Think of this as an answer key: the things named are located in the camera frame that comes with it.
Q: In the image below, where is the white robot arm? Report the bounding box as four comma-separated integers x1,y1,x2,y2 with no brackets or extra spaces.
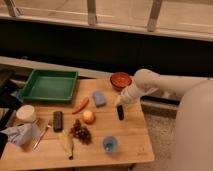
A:
115,69,213,171

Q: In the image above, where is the yellow apple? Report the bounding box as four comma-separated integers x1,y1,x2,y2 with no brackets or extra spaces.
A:
83,110,96,124

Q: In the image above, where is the green plastic tray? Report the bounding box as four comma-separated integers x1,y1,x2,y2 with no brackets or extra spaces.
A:
21,70,78,103

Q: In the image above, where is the dark chocolate bar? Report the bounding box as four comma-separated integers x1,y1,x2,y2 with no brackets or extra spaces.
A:
53,111,63,132

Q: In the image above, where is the dark grape bunch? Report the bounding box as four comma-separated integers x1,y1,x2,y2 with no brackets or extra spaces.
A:
70,119,92,145

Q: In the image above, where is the red bowl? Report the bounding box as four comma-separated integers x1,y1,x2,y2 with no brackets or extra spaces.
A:
110,72,132,90

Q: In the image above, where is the yellow banana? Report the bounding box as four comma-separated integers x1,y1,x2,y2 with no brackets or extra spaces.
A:
58,130,74,160

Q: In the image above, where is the metal spoon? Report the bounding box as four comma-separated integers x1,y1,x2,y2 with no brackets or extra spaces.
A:
33,120,52,150

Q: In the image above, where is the blue cup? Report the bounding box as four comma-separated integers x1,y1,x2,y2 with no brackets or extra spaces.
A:
102,136,118,154

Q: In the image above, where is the light blue cloth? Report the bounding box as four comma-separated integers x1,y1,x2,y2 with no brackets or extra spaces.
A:
2,123,41,146

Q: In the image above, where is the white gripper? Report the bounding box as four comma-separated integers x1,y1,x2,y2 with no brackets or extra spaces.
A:
115,83,145,106

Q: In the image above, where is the blue sponge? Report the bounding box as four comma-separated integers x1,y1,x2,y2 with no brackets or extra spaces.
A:
92,91,106,107

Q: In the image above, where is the black chair at left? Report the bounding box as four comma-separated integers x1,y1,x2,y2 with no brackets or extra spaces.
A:
0,69,22,158

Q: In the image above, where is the white round container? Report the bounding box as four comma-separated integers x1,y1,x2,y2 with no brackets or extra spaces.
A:
16,105,37,122

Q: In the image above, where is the black handled dish brush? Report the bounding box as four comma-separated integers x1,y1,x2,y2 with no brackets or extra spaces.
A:
117,105,124,121

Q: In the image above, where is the orange carrot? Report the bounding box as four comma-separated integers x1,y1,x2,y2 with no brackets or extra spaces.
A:
72,97,89,114

